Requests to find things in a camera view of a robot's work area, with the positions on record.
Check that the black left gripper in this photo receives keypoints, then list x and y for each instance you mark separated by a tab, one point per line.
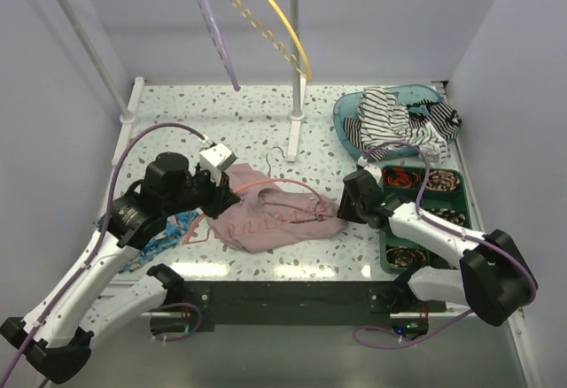
218	191

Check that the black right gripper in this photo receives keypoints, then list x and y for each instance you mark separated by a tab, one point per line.
344	212

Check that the pink plastic hanger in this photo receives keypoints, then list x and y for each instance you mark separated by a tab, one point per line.
264	206

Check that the pink tank top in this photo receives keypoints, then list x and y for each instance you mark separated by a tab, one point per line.
322	230

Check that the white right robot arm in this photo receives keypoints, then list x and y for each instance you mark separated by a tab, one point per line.
487	272

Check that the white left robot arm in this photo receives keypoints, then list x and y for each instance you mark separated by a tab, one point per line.
57	335

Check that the grey white hanger rack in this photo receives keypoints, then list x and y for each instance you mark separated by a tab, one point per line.
296	57

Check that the purple plastic hanger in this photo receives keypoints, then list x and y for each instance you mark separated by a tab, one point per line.
217	40

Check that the blue floral cloth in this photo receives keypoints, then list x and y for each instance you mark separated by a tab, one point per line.
176	227

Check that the black white striped garment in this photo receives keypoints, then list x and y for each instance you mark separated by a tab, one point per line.
390	122

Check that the green compartment tray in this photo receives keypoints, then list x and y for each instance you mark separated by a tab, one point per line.
445	197

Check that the teal plastic basket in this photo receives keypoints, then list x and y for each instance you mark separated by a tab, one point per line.
345	111

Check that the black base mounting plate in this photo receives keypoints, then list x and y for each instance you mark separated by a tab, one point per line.
287	304

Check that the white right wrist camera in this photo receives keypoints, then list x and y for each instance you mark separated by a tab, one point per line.
362	163

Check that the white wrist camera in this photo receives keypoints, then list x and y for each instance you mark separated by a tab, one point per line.
362	163
216	158

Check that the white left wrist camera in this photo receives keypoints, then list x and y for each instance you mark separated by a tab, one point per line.
216	158

